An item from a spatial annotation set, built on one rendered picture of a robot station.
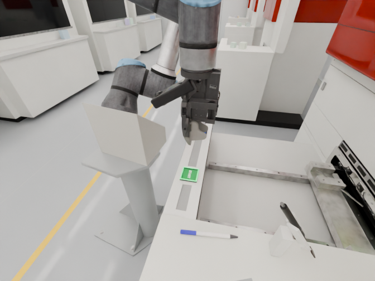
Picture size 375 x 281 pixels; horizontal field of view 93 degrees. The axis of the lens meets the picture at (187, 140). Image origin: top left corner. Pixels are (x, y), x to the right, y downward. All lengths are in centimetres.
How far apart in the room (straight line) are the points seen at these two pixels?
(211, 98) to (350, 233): 58
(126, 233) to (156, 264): 114
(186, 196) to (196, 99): 29
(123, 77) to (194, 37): 50
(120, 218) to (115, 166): 85
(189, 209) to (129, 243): 108
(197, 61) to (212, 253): 42
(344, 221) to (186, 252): 51
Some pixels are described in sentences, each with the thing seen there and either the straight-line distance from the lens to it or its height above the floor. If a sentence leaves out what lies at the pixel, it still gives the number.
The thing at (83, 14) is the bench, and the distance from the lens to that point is 484.
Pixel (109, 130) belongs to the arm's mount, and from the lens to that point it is 84.
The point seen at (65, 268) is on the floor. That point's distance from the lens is 169.
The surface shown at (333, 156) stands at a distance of 97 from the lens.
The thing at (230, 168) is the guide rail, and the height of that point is 84.
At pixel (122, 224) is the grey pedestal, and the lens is 165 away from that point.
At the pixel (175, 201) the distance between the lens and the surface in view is 55.
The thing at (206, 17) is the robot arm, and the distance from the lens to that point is 36.
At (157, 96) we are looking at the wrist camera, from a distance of 44.
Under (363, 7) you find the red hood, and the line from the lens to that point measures 101.
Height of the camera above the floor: 142
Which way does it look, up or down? 38 degrees down
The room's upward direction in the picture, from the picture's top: straight up
